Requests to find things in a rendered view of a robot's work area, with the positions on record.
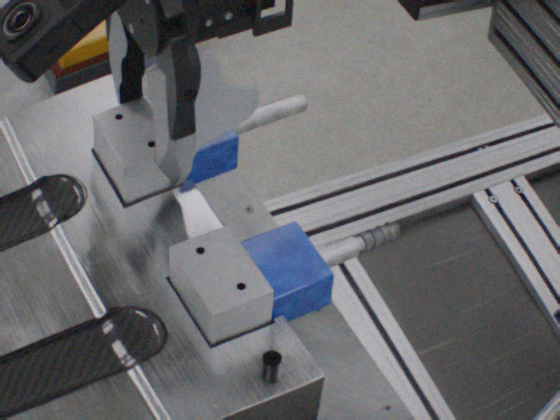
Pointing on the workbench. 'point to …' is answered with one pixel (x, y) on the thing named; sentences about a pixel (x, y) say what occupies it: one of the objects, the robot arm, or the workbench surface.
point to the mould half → (129, 285)
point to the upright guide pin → (271, 366)
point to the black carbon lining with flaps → (57, 386)
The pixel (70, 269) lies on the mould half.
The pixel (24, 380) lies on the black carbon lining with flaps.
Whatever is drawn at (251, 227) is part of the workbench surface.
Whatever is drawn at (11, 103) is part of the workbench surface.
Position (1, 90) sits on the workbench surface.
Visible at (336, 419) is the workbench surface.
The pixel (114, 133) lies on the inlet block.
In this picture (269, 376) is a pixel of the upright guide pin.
